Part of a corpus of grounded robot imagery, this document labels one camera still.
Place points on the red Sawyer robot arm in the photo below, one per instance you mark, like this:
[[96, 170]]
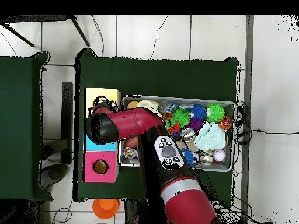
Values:
[[130, 123]]

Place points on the wooden box with three holes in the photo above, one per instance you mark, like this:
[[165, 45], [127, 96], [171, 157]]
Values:
[[109, 172]]

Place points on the cream knitted cloth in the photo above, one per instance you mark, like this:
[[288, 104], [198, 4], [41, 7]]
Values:
[[149, 105]]

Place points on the brown toy football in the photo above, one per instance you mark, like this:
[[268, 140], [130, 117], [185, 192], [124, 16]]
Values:
[[132, 142]]

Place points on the purple spiky ball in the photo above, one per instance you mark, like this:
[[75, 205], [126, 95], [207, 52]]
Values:
[[195, 124]]

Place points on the dark green tablecloth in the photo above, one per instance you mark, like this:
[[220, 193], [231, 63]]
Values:
[[158, 77]]

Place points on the blue spiky rubber ball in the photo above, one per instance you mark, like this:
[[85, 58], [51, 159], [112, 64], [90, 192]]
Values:
[[198, 112]]

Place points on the blue fuzzy ball with eyes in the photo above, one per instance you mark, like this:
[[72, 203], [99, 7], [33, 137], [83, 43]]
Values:
[[188, 156]]

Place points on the mint knitted cloth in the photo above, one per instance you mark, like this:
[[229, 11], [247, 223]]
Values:
[[210, 137]]

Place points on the tiger plush toy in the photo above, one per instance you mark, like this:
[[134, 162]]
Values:
[[225, 123]]

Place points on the white baseball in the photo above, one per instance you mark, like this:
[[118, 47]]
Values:
[[218, 155]]

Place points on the black flat panel stand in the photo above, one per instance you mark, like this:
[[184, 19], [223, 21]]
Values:
[[67, 116]]

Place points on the orange plastic cone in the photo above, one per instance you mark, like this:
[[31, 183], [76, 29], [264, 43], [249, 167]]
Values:
[[105, 208]]

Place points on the grey round base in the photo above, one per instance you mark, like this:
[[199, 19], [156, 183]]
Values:
[[53, 173]]

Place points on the black tripod stand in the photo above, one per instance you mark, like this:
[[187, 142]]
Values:
[[79, 31]]

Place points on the green cloth covered side table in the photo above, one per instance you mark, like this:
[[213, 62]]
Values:
[[16, 128]]

